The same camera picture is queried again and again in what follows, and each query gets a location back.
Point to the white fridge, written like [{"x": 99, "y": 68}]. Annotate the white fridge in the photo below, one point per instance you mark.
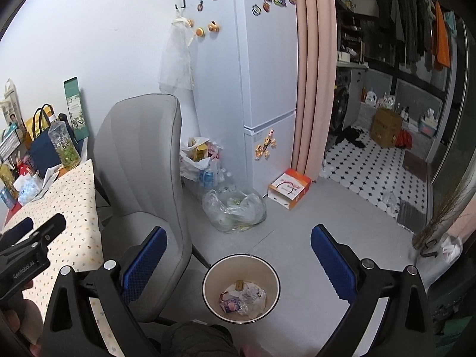
[{"x": 238, "y": 81}]

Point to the yellow snack packet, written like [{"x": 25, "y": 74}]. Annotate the yellow snack packet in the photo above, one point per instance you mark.
[{"x": 29, "y": 128}]

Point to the blue label plastic bottle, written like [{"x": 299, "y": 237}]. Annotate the blue label plastic bottle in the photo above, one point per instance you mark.
[{"x": 209, "y": 179}]

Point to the grey white cloth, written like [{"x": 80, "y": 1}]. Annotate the grey white cloth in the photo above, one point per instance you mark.
[{"x": 52, "y": 174}]

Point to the white trash bin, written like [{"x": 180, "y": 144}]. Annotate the white trash bin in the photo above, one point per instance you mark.
[{"x": 223, "y": 267}]

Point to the dark storage shelf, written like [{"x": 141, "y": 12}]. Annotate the dark storage shelf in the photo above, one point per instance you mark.
[{"x": 349, "y": 29}]

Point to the brown floor mat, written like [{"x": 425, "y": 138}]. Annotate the brown floor mat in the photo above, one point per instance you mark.
[{"x": 414, "y": 161}]

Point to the blue snack packet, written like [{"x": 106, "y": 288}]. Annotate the blue snack packet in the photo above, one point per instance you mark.
[{"x": 229, "y": 305}]

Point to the hanging dark garments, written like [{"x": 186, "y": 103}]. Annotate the hanging dark garments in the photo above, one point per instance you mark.
[{"x": 405, "y": 15}]

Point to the white plastic bag with boxes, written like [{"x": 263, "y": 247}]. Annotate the white plastic bag with boxes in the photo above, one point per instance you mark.
[{"x": 197, "y": 163}]

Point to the navy lunch bag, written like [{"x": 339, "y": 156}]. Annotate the navy lunch bag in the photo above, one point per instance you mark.
[{"x": 44, "y": 148}]

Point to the round orange fridge magnet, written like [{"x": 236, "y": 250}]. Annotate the round orange fridge magnet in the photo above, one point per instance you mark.
[{"x": 200, "y": 32}]

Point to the hanging orange garment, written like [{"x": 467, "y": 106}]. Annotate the hanging orange garment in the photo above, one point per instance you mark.
[{"x": 441, "y": 41}]

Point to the red bag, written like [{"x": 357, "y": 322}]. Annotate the red bag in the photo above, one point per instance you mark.
[{"x": 403, "y": 139}]

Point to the small brown cardboard box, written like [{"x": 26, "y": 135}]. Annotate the small brown cardboard box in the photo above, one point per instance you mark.
[{"x": 238, "y": 285}]

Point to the red table mat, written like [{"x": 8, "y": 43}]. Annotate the red table mat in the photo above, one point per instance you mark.
[{"x": 11, "y": 212}]

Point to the large brown cardboard box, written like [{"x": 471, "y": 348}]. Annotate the large brown cardboard box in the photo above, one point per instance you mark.
[{"x": 386, "y": 128}]

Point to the grey ribbed floor mat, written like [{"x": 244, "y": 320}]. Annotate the grey ribbed floor mat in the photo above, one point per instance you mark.
[{"x": 409, "y": 215}]

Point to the person's trouser leg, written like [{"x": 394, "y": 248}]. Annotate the person's trouser leg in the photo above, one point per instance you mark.
[{"x": 193, "y": 340}]

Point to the gold ornament fridge magnet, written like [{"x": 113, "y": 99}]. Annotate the gold ornament fridge magnet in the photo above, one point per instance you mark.
[{"x": 266, "y": 145}]

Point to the bear shaped fridge magnet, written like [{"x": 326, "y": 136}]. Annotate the bear shaped fridge magnet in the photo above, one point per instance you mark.
[{"x": 213, "y": 26}]

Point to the clear bottle with floral filling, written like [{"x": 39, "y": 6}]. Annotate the clear bottle with floral filling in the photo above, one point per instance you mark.
[{"x": 65, "y": 145}]

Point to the floral tablecloth table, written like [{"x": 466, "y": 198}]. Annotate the floral tablecloth table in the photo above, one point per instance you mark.
[{"x": 74, "y": 200}]

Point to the washing machine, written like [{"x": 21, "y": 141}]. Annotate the washing machine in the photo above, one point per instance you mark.
[{"x": 340, "y": 100}]

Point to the small white plastic bag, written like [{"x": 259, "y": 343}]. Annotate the small white plastic bag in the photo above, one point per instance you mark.
[{"x": 452, "y": 249}]

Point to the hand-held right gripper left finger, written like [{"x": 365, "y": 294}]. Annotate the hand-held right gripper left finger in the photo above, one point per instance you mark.
[{"x": 145, "y": 264}]

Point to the orange and white box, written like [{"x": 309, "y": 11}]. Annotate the orange and white box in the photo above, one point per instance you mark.
[{"x": 290, "y": 189}]

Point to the person's left hand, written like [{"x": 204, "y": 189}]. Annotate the person's left hand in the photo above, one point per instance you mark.
[{"x": 20, "y": 323}]

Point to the white detergent bottle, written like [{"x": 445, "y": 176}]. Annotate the white detergent bottle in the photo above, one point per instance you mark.
[{"x": 371, "y": 97}]

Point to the black cloth on floor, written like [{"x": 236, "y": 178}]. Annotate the black cloth on floor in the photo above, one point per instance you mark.
[{"x": 353, "y": 135}]

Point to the clear plastic bag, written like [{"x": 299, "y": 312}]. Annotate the clear plastic bag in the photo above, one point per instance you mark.
[{"x": 230, "y": 212}]

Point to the dried grass broom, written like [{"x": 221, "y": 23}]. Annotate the dried grass broom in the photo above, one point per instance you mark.
[{"x": 442, "y": 215}]

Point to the pink curtain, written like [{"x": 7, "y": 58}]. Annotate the pink curtain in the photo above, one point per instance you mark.
[{"x": 316, "y": 81}]

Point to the blue tissue pack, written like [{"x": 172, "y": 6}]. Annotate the blue tissue pack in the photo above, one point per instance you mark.
[{"x": 28, "y": 189}]

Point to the tall green box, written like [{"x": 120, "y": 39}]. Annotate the tall green box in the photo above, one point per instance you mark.
[{"x": 76, "y": 108}]

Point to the grey upholstered chair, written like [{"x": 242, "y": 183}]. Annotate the grey upholstered chair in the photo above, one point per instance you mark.
[{"x": 141, "y": 156}]

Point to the translucent hanging mesh bag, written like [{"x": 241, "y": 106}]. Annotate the translucent hanging mesh bag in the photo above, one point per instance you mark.
[{"x": 174, "y": 63}]

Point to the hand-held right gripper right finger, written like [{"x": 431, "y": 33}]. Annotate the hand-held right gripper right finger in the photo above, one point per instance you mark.
[{"x": 333, "y": 267}]

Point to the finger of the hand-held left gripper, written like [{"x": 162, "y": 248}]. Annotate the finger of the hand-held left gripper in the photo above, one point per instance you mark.
[
  {"x": 18, "y": 228},
  {"x": 54, "y": 223}
]

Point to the light blue tissue box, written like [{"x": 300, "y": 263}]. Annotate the light blue tissue box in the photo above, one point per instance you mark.
[{"x": 427, "y": 126}]

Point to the white printed paper bag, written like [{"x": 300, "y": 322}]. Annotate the white printed paper bag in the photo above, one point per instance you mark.
[{"x": 11, "y": 108}]

